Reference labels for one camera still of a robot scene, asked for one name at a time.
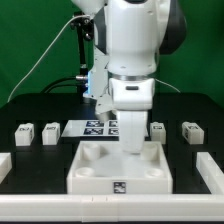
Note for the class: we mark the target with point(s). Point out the white square tabletop part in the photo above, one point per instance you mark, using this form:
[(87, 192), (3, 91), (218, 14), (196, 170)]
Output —
[(102, 168)]

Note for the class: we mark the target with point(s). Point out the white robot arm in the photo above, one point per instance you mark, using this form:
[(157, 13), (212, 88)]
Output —
[(129, 36)]

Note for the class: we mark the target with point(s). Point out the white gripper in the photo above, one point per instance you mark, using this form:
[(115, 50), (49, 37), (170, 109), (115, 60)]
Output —
[(132, 100)]

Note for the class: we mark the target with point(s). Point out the white obstacle fence wall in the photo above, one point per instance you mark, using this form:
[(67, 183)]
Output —
[(114, 208)]

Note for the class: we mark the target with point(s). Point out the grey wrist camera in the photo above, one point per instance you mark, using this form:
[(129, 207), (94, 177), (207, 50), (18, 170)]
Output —
[(104, 108)]

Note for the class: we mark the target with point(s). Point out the sheet of fiducial tags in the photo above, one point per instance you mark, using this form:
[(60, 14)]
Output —
[(81, 128)]

